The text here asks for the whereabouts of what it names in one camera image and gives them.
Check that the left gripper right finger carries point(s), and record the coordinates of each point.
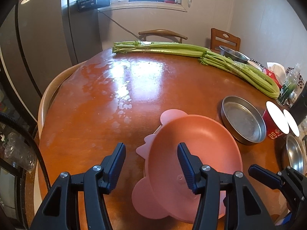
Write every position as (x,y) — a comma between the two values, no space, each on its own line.
(244,208)

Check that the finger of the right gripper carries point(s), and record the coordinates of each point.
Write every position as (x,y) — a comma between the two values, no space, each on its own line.
(289,182)

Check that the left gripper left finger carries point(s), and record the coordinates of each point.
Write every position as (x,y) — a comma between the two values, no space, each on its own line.
(59,208)

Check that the stainless steel bowl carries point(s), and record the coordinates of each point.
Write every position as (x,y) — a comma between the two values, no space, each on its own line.
(295,155)

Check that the red paper bowl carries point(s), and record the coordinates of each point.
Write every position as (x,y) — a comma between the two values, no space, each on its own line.
(275,121)
(291,122)

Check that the shallow round metal pan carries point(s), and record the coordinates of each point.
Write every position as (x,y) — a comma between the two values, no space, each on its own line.
(243,120)

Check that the pink bear-shaped plate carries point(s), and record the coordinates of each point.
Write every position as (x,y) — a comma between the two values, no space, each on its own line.
(174,156)

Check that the black thermos flask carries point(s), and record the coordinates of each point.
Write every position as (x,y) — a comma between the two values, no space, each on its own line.
(299,108)

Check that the green label plastic bottle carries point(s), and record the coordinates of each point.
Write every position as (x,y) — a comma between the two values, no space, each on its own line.
(289,85)

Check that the celery bunch right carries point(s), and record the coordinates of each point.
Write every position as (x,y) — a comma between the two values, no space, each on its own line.
(252,75)

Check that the celery bunch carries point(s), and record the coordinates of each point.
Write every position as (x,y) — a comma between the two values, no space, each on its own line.
(252,75)
(168,48)

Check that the red tissue pack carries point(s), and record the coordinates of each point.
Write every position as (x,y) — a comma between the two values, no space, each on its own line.
(276,72)

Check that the far metal bowl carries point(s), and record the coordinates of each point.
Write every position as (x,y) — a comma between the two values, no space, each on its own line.
(234,55)

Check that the wooden slat-back chair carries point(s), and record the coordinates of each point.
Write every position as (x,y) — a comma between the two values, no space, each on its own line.
(222,38)

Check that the celery bunch left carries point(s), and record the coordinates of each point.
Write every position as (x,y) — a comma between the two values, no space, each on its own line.
(168,48)

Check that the grey refrigerator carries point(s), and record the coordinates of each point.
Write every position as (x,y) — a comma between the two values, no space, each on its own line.
(39,40)

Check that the curved wooden armchair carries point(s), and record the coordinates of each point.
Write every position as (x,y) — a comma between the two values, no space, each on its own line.
(162,33)

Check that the black box on shelf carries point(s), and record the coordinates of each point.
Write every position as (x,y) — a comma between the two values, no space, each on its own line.
(84,5)

